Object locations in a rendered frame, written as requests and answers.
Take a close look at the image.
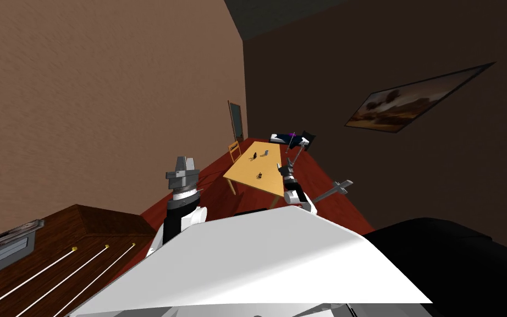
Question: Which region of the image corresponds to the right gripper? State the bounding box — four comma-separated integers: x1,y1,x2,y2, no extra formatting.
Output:
277,162,296,181

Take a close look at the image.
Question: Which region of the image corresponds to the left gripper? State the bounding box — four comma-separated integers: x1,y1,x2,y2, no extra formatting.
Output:
165,156,201,192

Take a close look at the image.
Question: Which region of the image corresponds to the grey thin pole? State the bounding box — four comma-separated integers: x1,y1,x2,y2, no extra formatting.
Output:
286,140,307,168

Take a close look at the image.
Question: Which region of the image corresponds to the yellow wooden table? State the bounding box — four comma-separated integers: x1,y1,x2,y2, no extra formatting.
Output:
222,140,308,209

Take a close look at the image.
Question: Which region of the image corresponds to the dark blue upholstered furniture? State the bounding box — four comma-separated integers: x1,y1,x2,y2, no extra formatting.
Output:
269,130,317,152

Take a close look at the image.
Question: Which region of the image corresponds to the yellow wooden chair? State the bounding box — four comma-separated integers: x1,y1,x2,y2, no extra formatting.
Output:
228,140,243,164

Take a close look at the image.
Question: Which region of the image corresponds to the grey cross-shaped stand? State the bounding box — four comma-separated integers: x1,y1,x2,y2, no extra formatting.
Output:
312,179,354,205

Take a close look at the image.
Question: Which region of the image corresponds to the dark framed mirror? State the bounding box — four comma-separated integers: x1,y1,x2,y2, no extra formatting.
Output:
227,100,245,143

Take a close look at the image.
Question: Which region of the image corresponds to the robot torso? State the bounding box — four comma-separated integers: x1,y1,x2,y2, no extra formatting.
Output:
66,204,434,317

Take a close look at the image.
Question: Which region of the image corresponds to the dark brown wooden cabinet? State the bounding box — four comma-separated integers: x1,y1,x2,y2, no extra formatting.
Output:
0,204,157,317

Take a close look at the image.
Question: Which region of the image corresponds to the framed landscape painting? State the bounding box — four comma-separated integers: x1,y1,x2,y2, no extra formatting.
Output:
344,61,497,134

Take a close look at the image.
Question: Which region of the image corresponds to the black sofa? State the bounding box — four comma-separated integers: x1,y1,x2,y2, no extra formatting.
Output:
362,217,507,317

